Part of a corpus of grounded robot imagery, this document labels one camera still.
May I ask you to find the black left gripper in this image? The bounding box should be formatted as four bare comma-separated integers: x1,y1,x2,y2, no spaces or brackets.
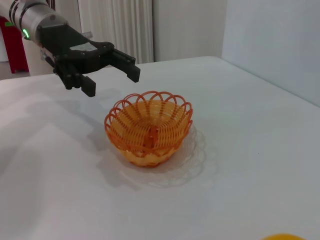
36,21,142,98

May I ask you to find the orange woven plastic basket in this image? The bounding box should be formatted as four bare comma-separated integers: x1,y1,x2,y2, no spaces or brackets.
104,90,194,168

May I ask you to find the yellow banana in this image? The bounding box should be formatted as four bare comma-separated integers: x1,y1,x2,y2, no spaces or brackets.
259,232,306,240

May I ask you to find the white pleated curtain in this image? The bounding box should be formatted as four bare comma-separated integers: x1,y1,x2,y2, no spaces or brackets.
78,0,155,65

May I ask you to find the red furniture piece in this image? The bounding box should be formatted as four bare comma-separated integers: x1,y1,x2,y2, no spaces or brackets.
0,16,30,75

